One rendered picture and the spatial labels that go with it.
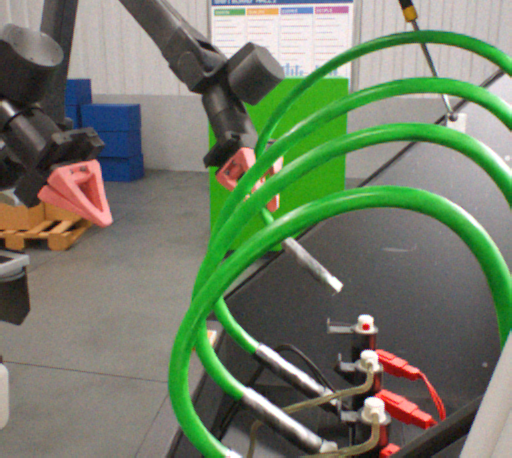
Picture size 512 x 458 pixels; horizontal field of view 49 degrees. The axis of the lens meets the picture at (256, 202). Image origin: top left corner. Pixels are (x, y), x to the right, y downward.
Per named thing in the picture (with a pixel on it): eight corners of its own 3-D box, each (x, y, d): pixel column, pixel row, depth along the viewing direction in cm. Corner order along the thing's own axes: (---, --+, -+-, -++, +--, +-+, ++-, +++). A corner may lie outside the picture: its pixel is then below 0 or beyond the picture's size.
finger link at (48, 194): (110, 205, 58) (53, 139, 59) (77, 246, 61) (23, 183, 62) (148, 191, 64) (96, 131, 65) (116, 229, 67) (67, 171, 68)
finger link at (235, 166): (301, 196, 74) (276, 141, 78) (260, 192, 69) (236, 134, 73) (271, 224, 78) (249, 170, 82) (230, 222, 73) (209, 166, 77)
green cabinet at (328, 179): (335, 229, 484) (340, 75, 453) (341, 263, 400) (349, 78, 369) (226, 226, 491) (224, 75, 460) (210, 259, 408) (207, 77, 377)
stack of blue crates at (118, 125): (35, 179, 695) (25, 79, 665) (57, 172, 741) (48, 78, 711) (129, 183, 668) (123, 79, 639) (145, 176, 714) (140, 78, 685)
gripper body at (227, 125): (287, 150, 79) (269, 111, 82) (230, 141, 72) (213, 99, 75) (261, 178, 82) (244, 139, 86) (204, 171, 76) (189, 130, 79)
